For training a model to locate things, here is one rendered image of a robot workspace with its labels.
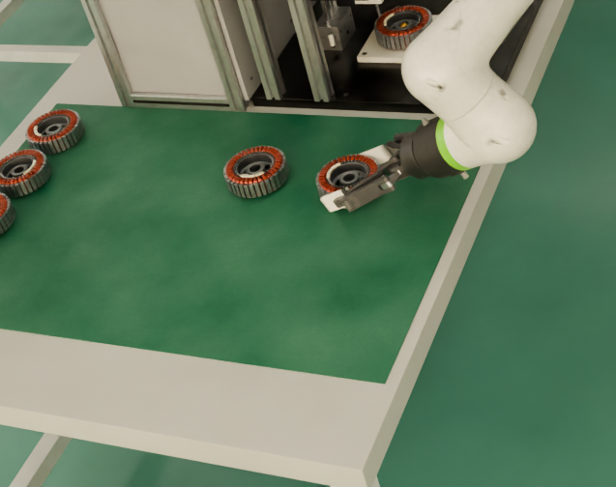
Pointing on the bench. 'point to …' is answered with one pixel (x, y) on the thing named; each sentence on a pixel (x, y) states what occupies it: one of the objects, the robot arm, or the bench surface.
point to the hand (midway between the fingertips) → (350, 180)
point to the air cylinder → (344, 24)
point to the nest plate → (372, 52)
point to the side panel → (166, 53)
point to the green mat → (220, 243)
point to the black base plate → (381, 95)
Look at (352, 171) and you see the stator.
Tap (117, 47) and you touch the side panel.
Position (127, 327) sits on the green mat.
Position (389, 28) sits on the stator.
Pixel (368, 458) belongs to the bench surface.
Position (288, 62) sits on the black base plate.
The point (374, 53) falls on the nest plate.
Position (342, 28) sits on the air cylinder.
